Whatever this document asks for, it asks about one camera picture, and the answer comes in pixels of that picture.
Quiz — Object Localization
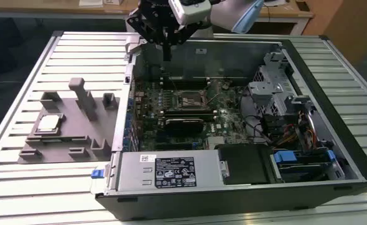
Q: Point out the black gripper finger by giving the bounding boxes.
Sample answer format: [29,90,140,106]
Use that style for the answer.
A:
[168,21,204,62]
[126,10,169,62]

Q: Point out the silver CPU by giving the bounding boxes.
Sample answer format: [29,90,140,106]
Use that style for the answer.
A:
[37,114,63,132]

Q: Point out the CPU socket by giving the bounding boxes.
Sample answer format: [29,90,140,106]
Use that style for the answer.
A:
[174,90,212,111]

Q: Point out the grey case latch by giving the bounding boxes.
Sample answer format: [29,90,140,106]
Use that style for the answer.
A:
[125,36,141,58]

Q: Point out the white paper sheet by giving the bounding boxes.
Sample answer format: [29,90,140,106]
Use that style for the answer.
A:
[79,0,105,7]

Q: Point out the pale blue teach pendant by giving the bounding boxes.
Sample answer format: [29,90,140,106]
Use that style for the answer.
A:
[232,0,266,33]

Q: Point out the wooden desk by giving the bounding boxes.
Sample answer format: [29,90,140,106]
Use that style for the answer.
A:
[0,0,317,36]

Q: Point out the metal disk bay cage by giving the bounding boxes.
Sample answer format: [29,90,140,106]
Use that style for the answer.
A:
[248,52,298,118]

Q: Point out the black phone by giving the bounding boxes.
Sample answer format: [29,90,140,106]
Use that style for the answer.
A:
[296,0,312,12]

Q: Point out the green motherboard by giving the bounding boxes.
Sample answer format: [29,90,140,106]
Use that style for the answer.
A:
[133,78,256,152]

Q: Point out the grey plastic clip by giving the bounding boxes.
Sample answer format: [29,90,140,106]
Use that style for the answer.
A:
[290,95,312,105]

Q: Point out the silver chipset heatsink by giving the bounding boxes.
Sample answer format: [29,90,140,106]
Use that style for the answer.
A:
[208,136,228,150]

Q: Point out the black expansion slot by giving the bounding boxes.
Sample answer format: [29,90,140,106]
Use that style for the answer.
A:
[156,142,196,151]

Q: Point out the grey parts rack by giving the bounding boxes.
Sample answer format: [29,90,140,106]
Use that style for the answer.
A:
[17,77,122,165]

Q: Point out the wooden cabinet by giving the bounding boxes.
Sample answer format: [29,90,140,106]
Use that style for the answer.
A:
[302,0,367,68]

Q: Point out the black drive cover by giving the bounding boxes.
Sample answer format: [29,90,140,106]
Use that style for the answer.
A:
[216,143,278,185]

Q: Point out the blue disk carrier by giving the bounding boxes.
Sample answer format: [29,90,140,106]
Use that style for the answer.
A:
[273,150,330,171]

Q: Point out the silver power supply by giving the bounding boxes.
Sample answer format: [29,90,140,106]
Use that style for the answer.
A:
[107,150,228,195]

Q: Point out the blue power supply latch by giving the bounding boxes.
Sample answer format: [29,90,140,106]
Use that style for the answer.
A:
[90,167,106,180]

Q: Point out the blue bay clip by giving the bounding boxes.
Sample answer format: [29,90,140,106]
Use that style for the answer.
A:
[325,149,340,166]

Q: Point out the black PC case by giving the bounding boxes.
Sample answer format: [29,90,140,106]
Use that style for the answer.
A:
[91,35,367,222]

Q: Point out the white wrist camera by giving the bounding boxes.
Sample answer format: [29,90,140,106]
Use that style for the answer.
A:
[169,0,214,25]

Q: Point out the black wire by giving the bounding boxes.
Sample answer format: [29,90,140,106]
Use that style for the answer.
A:
[240,114,274,144]

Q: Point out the orange yellow wire bundle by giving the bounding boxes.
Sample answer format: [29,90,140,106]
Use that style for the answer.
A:
[273,123,318,151]

